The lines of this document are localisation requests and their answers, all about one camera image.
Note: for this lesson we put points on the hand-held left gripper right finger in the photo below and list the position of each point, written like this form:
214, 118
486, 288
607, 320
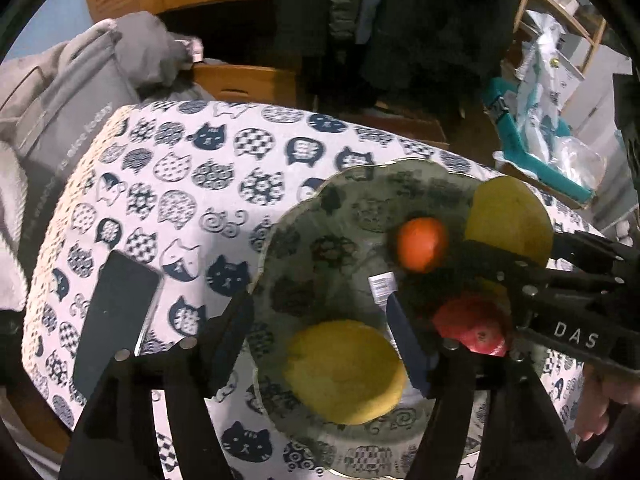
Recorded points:
407, 347

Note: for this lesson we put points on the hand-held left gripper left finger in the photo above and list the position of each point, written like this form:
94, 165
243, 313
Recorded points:
235, 342

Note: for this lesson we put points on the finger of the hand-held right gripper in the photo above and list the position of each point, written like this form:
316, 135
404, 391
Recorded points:
595, 252
495, 266

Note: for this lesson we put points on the yellow green pear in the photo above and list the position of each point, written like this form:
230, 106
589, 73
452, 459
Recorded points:
507, 215

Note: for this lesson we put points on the red apple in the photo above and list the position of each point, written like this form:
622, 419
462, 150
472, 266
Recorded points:
470, 327

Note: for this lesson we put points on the yellow lemon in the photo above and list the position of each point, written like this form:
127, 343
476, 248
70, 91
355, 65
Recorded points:
345, 372

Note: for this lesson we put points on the small tangerine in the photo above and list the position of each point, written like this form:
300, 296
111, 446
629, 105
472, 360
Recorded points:
422, 242

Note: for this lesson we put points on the green patterned glass plate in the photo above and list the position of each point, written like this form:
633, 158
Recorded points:
320, 260

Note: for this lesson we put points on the person's right hand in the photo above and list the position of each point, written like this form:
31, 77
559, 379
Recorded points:
590, 410

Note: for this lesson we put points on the clear plastic bag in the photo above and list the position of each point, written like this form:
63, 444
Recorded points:
580, 162

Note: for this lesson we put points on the black smartphone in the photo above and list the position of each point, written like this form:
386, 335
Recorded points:
117, 320

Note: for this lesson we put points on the teal plastic basket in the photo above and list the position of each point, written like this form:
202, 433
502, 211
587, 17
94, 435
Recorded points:
515, 135

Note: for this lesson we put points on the cat print tablecloth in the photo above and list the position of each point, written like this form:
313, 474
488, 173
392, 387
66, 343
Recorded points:
190, 185

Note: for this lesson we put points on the white printed rice bag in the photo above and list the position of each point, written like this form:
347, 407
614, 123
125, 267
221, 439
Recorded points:
540, 90

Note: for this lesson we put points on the wooden shelf rack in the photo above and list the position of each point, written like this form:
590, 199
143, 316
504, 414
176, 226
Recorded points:
590, 35

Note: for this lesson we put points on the black hooded coat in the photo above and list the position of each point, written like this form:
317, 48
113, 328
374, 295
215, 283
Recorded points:
440, 25

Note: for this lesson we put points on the beige knit cloth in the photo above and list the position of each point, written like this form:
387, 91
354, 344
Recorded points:
11, 220

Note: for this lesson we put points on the wooden drawer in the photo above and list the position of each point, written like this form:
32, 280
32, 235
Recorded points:
245, 82

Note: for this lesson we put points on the grey laundry bag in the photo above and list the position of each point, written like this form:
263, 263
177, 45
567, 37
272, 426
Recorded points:
60, 125

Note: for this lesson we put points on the pink patterned cloth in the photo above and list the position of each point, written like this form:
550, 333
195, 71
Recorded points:
192, 49

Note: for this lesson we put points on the grey clothes pile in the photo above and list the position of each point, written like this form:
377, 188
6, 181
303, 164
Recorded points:
145, 50

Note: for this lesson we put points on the dark padded jacket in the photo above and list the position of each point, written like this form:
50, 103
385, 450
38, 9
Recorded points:
310, 5

